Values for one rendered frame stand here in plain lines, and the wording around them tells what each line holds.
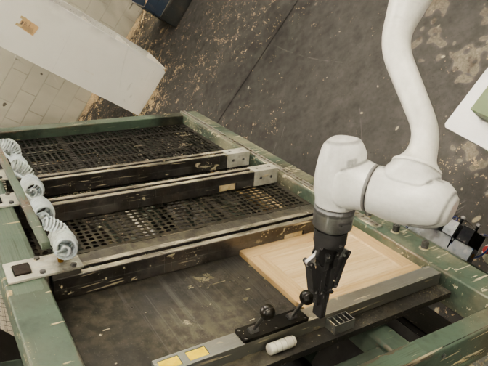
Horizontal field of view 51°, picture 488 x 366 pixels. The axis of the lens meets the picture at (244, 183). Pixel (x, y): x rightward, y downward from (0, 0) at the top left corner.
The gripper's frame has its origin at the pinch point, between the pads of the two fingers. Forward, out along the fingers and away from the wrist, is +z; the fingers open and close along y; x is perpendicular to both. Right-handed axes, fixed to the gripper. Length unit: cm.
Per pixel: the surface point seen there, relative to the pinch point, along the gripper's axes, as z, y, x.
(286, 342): 13.1, -5.2, 4.4
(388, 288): 11.7, 35.0, 8.5
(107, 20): -2, 133, 565
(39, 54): 14, 26, 434
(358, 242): 14, 50, 37
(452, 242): 11, 76, 18
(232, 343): 11.7, -18.3, 9.0
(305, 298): 0.7, -1.4, 3.9
